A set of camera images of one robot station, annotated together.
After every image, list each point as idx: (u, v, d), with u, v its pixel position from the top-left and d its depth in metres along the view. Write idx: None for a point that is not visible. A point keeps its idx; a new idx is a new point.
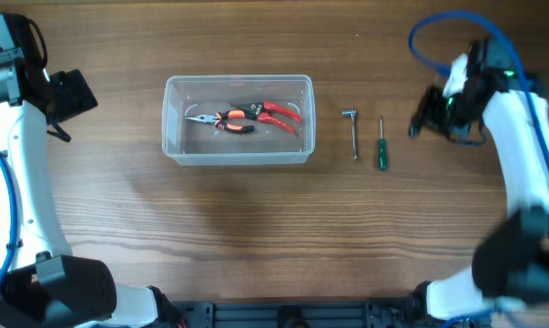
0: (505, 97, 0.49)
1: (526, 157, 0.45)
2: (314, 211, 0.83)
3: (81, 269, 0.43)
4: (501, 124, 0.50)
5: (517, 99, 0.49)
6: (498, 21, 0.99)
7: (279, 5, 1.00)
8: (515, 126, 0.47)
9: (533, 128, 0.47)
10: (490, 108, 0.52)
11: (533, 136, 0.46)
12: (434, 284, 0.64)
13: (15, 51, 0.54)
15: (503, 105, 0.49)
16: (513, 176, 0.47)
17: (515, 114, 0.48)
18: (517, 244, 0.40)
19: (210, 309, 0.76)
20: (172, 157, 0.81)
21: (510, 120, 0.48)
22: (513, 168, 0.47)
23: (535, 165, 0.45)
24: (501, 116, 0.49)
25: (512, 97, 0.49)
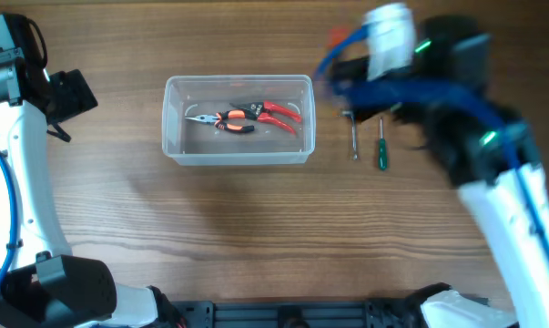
0: (496, 192, 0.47)
1: (533, 281, 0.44)
2: (314, 211, 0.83)
3: (81, 270, 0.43)
4: (493, 222, 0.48)
5: (513, 199, 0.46)
6: (498, 21, 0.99)
7: (279, 5, 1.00)
8: (515, 239, 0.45)
9: (537, 239, 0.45)
10: (473, 193, 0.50)
11: (534, 251, 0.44)
12: (429, 303, 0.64)
13: (15, 51, 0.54)
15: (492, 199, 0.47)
16: (523, 294, 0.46)
17: (510, 221, 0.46)
18: None
19: (210, 309, 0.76)
20: (172, 157, 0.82)
21: (505, 228, 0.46)
22: (521, 284, 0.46)
23: (546, 290, 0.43)
24: (493, 218, 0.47)
25: (503, 191, 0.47)
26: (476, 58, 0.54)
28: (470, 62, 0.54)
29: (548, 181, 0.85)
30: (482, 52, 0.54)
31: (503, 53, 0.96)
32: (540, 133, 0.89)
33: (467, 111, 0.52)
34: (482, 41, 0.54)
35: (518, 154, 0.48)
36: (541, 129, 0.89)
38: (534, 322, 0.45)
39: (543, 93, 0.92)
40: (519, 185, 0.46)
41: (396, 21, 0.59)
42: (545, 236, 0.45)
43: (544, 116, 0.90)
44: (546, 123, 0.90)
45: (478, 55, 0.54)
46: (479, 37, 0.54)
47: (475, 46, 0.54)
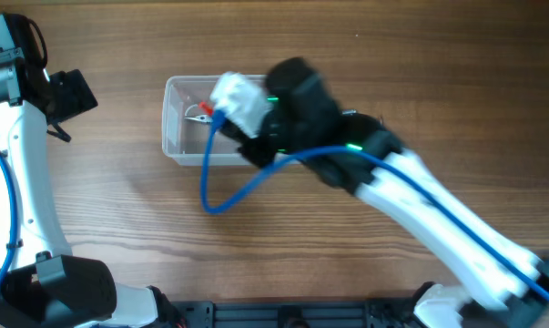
0: (379, 188, 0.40)
1: (460, 251, 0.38)
2: (314, 211, 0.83)
3: (81, 270, 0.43)
4: (398, 215, 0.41)
5: (393, 182, 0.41)
6: (498, 21, 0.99)
7: (279, 5, 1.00)
8: (426, 224, 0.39)
9: (435, 208, 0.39)
10: (370, 199, 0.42)
11: (446, 223, 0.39)
12: (421, 307, 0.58)
13: (15, 51, 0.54)
15: (381, 198, 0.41)
16: (461, 271, 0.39)
17: (411, 203, 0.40)
18: None
19: (210, 309, 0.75)
20: (173, 156, 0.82)
21: (411, 217, 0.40)
22: (456, 264, 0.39)
23: (472, 255, 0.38)
24: (394, 210, 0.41)
25: (383, 181, 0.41)
26: (313, 97, 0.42)
28: (312, 100, 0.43)
29: (547, 182, 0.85)
30: (320, 91, 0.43)
31: (503, 53, 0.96)
32: (540, 133, 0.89)
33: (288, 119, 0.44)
34: (316, 79, 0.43)
35: (387, 152, 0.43)
36: (541, 129, 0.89)
38: (479, 293, 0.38)
39: (543, 94, 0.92)
40: (391, 173, 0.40)
41: (235, 88, 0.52)
42: (439, 200, 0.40)
43: (544, 116, 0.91)
44: (546, 124, 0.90)
45: (321, 98, 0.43)
46: (312, 76, 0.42)
47: (313, 89, 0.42)
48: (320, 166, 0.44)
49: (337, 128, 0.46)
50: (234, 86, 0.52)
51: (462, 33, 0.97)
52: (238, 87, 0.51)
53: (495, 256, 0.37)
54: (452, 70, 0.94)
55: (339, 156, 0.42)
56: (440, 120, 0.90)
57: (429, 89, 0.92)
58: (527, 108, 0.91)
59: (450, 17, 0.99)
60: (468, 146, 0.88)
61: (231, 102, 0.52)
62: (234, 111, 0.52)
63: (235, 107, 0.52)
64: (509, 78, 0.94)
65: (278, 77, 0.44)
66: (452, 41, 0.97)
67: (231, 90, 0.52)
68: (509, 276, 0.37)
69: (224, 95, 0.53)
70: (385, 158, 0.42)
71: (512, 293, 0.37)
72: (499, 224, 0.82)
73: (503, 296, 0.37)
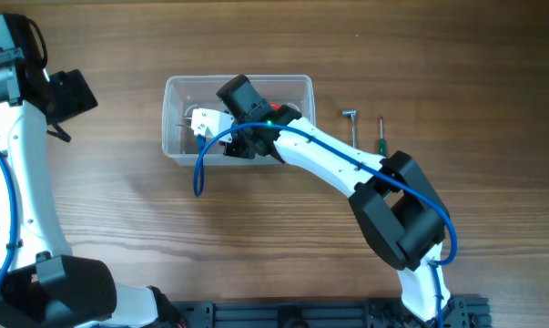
0: (279, 140, 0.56)
1: (328, 166, 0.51)
2: (314, 211, 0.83)
3: (81, 270, 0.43)
4: (297, 157, 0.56)
5: (286, 134, 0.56)
6: (498, 20, 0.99)
7: (279, 5, 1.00)
8: (306, 153, 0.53)
9: (312, 143, 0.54)
10: (283, 153, 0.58)
11: (317, 149, 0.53)
12: (404, 296, 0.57)
13: (15, 51, 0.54)
15: (283, 147, 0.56)
16: (339, 184, 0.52)
17: (297, 143, 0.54)
18: (378, 223, 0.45)
19: (210, 308, 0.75)
20: (172, 157, 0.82)
21: (299, 152, 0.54)
22: (333, 179, 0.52)
23: (338, 166, 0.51)
24: (292, 152, 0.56)
25: (282, 137, 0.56)
26: (247, 95, 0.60)
28: (245, 97, 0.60)
29: (547, 181, 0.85)
30: (254, 93, 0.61)
31: (503, 53, 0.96)
32: (540, 133, 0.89)
33: (235, 110, 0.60)
34: (249, 85, 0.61)
35: (291, 120, 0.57)
36: (542, 129, 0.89)
38: (348, 192, 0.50)
39: (543, 94, 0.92)
40: (285, 128, 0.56)
41: (203, 119, 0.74)
42: (316, 138, 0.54)
43: (544, 116, 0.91)
44: (546, 124, 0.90)
45: (252, 95, 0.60)
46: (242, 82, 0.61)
47: (250, 91, 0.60)
48: (253, 140, 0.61)
49: (264, 117, 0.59)
50: (202, 116, 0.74)
51: (462, 33, 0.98)
52: (207, 116, 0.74)
53: (350, 161, 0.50)
54: (452, 70, 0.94)
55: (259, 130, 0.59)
56: (439, 120, 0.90)
57: (429, 89, 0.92)
58: (527, 108, 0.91)
59: (450, 16, 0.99)
60: (468, 146, 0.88)
61: (207, 127, 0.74)
62: (210, 132, 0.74)
63: (211, 128, 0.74)
64: (509, 78, 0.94)
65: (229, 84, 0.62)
66: (452, 41, 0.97)
67: (203, 120, 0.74)
68: (362, 173, 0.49)
69: (198, 123, 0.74)
70: (289, 123, 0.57)
71: (362, 183, 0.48)
72: (500, 224, 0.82)
73: (356, 185, 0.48)
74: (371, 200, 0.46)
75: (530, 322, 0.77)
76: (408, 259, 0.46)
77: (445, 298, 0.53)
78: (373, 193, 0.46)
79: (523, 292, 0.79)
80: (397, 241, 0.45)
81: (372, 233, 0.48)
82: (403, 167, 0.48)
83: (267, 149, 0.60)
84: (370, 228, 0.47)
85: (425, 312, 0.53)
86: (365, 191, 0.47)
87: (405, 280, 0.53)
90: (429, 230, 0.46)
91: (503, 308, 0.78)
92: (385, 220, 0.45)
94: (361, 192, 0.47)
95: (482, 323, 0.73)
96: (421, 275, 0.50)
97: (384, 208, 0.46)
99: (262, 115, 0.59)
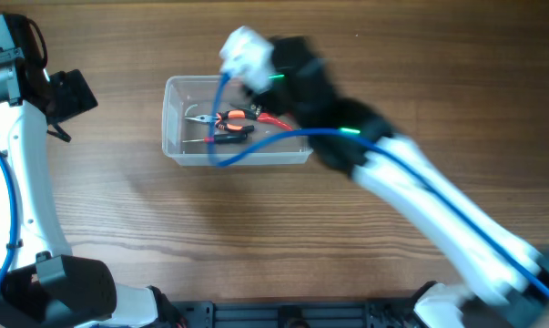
0: (374, 170, 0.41)
1: (452, 238, 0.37)
2: (314, 211, 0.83)
3: (81, 269, 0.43)
4: (390, 190, 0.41)
5: (390, 168, 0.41)
6: (498, 20, 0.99)
7: (279, 5, 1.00)
8: (420, 206, 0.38)
9: (432, 196, 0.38)
10: (364, 174, 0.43)
11: (436, 205, 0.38)
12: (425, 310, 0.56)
13: (15, 51, 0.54)
15: (379, 179, 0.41)
16: (452, 251, 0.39)
17: (401, 186, 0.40)
18: None
19: (211, 308, 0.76)
20: (172, 157, 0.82)
21: (409, 199, 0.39)
22: (449, 246, 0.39)
23: (469, 242, 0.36)
24: (387, 188, 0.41)
25: (383, 169, 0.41)
26: (314, 78, 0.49)
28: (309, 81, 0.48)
29: (547, 182, 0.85)
30: (320, 74, 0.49)
31: (503, 53, 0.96)
32: (540, 134, 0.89)
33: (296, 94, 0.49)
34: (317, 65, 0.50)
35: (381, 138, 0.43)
36: (541, 129, 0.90)
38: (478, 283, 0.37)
39: (543, 93, 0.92)
40: (387, 154, 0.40)
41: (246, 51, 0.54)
42: (434, 185, 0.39)
43: (544, 116, 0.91)
44: (546, 124, 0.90)
45: (320, 79, 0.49)
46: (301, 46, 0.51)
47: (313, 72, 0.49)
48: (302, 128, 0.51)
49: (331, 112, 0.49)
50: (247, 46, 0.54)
51: (462, 33, 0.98)
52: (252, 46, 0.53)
53: (491, 244, 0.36)
54: (452, 70, 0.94)
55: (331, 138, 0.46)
56: (440, 120, 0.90)
57: (430, 89, 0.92)
58: (527, 108, 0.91)
59: (450, 17, 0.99)
60: (468, 146, 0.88)
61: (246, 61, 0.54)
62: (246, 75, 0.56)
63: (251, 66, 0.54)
64: (509, 78, 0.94)
65: (290, 56, 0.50)
66: (452, 41, 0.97)
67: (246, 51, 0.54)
68: (509, 268, 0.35)
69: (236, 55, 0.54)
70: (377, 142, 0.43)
71: (512, 287, 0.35)
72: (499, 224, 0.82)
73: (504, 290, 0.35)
74: (523, 313, 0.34)
75: None
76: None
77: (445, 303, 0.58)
78: (533, 312, 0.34)
79: None
80: None
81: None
82: None
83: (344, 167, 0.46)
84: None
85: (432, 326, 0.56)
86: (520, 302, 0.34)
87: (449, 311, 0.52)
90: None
91: None
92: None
94: (513, 302, 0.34)
95: None
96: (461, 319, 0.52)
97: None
99: (325, 106, 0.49)
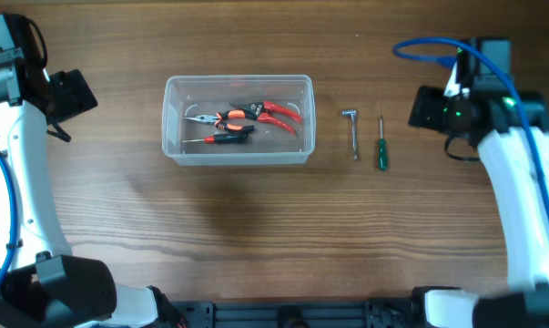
0: (509, 142, 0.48)
1: (531, 224, 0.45)
2: (314, 211, 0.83)
3: (81, 270, 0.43)
4: (503, 173, 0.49)
5: (519, 142, 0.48)
6: (498, 20, 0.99)
7: (279, 5, 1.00)
8: (522, 188, 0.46)
9: (537, 182, 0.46)
10: (490, 148, 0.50)
11: (536, 196, 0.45)
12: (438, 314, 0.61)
13: (15, 51, 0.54)
15: (507, 155, 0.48)
16: (513, 238, 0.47)
17: (520, 169, 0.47)
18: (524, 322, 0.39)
19: (210, 309, 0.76)
20: (172, 157, 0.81)
21: (515, 182, 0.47)
22: (515, 227, 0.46)
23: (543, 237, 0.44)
24: (506, 168, 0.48)
25: (513, 141, 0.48)
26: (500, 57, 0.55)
28: (498, 58, 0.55)
29: None
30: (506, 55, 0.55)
31: None
32: None
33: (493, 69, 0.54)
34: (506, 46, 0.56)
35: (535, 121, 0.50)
36: None
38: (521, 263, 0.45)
39: (543, 94, 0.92)
40: (527, 133, 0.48)
41: None
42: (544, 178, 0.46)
43: None
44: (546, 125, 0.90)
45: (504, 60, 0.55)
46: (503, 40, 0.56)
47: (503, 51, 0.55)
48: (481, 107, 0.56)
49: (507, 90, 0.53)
50: None
51: (462, 33, 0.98)
52: None
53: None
54: None
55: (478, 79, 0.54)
56: None
57: None
58: None
59: (450, 16, 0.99)
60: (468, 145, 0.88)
61: None
62: None
63: None
64: None
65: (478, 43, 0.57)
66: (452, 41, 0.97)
67: None
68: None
69: None
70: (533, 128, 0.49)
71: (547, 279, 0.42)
72: (499, 224, 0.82)
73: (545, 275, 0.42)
74: (540, 298, 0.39)
75: None
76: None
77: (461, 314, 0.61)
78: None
79: None
80: None
81: (502, 317, 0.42)
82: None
83: (477, 117, 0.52)
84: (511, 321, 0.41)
85: (434, 320, 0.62)
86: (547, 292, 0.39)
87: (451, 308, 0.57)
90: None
91: None
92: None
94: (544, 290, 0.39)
95: None
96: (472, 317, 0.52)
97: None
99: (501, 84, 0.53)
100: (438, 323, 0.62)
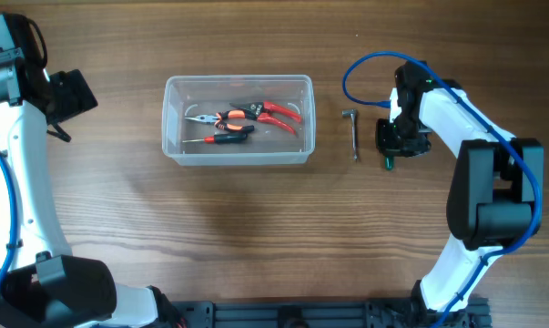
0: (431, 93, 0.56)
1: (462, 124, 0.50)
2: (314, 211, 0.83)
3: (80, 270, 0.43)
4: (438, 115, 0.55)
5: (441, 89, 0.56)
6: (497, 20, 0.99)
7: (279, 5, 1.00)
8: (448, 109, 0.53)
9: (458, 104, 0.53)
10: (425, 107, 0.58)
11: (462, 111, 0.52)
12: (436, 298, 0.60)
13: (15, 51, 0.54)
15: (433, 100, 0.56)
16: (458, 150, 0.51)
17: (442, 101, 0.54)
18: (472, 172, 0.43)
19: (210, 309, 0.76)
20: (172, 157, 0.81)
21: (443, 110, 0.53)
22: (455, 138, 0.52)
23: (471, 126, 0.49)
24: (436, 109, 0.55)
25: (436, 92, 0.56)
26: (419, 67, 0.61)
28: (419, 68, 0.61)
29: (547, 180, 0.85)
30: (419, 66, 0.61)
31: (503, 52, 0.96)
32: (540, 133, 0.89)
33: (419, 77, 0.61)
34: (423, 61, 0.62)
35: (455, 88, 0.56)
36: (541, 128, 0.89)
38: None
39: (543, 93, 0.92)
40: (444, 86, 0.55)
41: None
42: (464, 100, 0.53)
43: (545, 115, 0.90)
44: (547, 124, 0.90)
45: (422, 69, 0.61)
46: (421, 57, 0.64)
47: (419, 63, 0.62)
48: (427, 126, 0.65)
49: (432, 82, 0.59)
50: None
51: (462, 33, 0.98)
52: None
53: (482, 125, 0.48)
54: (452, 70, 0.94)
55: (405, 76, 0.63)
56: None
57: None
58: (529, 107, 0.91)
59: (450, 16, 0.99)
60: None
61: None
62: None
63: None
64: (510, 78, 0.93)
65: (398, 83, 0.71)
66: (452, 41, 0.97)
67: None
68: (491, 138, 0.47)
69: None
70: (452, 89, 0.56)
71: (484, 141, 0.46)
72: None
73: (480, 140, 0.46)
74: (481, 146, 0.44)
75: (530, 322, 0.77)
76: (475, 230, 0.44)
77: (464, 299, 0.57)
78: (490, 156, 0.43)
79: (523, 292, 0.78)
80: (477, 204, 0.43)
81: (458, 188, 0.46)
82: (534, 150, 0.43)
83: (413, 101, 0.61)
84: (463, 180, 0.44)
85: (432, 302, 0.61)
86: (482, 142, 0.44)
87: (443, 264, 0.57)
90: (520, 220, 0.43)
91: (503, 308, 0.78)
92: (481, 176, 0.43)
94: (479, 142, 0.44)
95: (482, 323, 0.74)
96: (462, 264, 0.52)
97: (485, 173, 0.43)
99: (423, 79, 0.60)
100: (441, 306, 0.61)
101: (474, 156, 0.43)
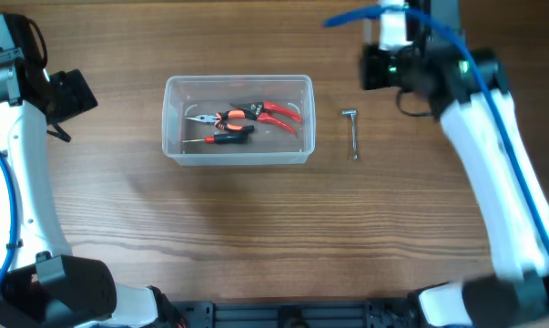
0: (468, 112, 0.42)
1: (505, 197, 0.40)
2: (315, 211, 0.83)
3: (80, 269, 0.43)
4: (463, 141, 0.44)
5: (482, 112, 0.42)
6: (497, 20, 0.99)
7: (279, 5, 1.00)
8: (488, 165, 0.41)
9: (506, 155, 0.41)
10: (451, 118, 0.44)
11: (509, 173, 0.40)
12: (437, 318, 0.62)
13: (15, 51, 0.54)
15: (468, 123, 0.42)
16: (488, 213, 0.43)
17: (482, 138, 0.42)
18: (519, 314, 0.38)
19: (210, 309, 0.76)
20: (172, 156, 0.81)
21: (482, 158, 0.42)
22: (489, 202, 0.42)
23: (517, 208, 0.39)
24: (469, 140, 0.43)
25: (474, 109, 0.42)
26: None
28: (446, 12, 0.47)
29: (547, 181, 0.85)
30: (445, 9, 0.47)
31: (502, 52, 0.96)
32: (540, 133, 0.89)
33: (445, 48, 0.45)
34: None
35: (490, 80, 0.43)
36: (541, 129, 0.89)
38: (503, 247, 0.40)
39: (543, 93, 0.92)
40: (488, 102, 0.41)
41: None
42: (513, 147, 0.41)
43: (544, 115, 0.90)
44: (547, 125, 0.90)
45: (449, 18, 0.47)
46: None
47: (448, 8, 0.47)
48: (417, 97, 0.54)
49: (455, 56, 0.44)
50: None
51: None
52: None
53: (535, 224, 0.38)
54: None
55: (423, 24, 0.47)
56: None
57: None
58: (528, 107, 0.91)
59: None
60: None
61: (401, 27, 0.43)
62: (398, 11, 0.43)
63: None
64: (510, 78, 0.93)
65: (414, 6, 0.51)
66: None
67: None
68: (542, 249, 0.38)
69: None
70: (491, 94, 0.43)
71: (535, 265, 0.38)
72: None
73: (529, 265, 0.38)
74: (538, 291, 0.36)
75: None
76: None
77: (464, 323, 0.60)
78: (543, 289, 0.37)
79: None
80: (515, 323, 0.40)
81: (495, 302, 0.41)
82: None
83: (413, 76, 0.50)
84: (507, 312, 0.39)
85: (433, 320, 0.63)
86: (538, 282, 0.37)
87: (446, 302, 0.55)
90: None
91: None
92: (528, 316, 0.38)
94: (536, 284, 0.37)
95: None
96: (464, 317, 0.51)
97: (532, 314, 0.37)
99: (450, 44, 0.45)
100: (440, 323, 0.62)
101: (524, 302, 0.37)
